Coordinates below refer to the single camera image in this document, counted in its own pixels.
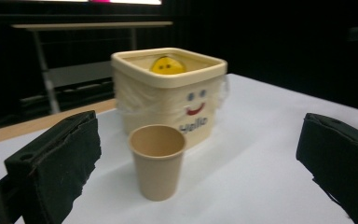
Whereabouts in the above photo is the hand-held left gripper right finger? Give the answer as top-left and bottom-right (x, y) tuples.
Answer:
(296, 112), (358, 224)

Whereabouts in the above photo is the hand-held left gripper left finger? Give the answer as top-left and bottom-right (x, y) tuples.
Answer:
(4, 110), (103, 224)

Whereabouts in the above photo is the brown paper cup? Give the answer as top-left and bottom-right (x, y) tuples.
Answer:
(128, 124), (187, 203)

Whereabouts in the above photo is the cream trash bin with face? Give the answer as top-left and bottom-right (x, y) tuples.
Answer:
(110, 47), (228, 149)

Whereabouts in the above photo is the yellow round toy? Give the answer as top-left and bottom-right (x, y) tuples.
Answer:
(149, 55), (187, 76)

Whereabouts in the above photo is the metal frame table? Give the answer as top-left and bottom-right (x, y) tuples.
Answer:
(11, 21), (174, 115)

